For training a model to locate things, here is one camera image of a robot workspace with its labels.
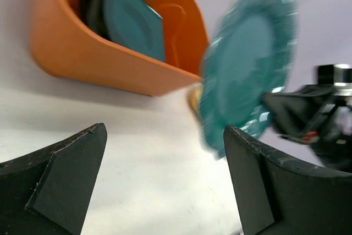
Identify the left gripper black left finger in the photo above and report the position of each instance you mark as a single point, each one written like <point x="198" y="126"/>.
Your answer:
<point x="49" y="190"/>

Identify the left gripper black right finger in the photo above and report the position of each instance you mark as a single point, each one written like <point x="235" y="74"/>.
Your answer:
<point x="276" y="193"/>

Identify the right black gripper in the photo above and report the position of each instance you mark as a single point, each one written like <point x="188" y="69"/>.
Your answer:
<point x="313" y="114"/>

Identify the teal scalloped round plate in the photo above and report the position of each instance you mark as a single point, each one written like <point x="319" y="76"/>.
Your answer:
<point x="251" y="54"/>

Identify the teal square plate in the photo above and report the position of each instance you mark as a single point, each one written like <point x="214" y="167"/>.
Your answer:
<point x="135" y="25"/>

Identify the black amber square plate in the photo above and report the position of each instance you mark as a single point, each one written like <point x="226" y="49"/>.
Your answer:
<point x="91" y="14"/>

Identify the orange plastic bin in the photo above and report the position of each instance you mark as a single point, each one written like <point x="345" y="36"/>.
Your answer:
<point x="62" y="45"/>

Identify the small yellow square dish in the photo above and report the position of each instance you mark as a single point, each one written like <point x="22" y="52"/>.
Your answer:
<point x="193" y="99"/>

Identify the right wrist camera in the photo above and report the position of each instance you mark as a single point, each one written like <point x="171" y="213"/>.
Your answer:
<point x="338" y="75"/>

